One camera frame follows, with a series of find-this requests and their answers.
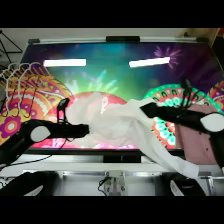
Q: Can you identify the black cable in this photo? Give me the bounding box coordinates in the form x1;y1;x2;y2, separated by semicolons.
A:
97;176;113;197

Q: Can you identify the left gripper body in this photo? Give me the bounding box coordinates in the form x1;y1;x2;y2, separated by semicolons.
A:
71;123;91;139

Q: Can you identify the silver frame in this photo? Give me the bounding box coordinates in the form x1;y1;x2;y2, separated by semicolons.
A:
0;152;224;197

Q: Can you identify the white shirt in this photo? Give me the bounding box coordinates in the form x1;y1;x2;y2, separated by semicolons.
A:
64;92;200;180

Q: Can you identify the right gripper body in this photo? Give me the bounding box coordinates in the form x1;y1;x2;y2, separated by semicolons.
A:
139;102;160;118

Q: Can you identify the pink shirt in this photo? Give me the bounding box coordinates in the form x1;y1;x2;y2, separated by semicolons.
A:
174;104;224;166

